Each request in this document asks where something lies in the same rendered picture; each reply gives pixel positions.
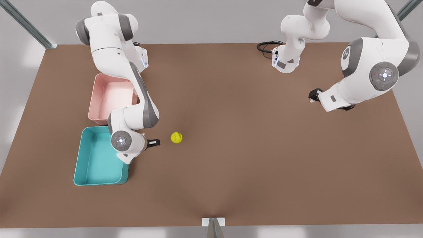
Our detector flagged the teal plastic tray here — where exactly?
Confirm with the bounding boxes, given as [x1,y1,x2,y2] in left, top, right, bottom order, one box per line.
[73,126,129,186]

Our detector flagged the pink plastic tray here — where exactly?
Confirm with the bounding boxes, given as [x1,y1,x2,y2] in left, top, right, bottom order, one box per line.
[88,73,138,126]

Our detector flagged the silver frame post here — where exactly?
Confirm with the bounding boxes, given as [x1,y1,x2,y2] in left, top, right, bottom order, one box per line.
[202,218,225,238]
[0,0,58,50]
[374,0,423,38]

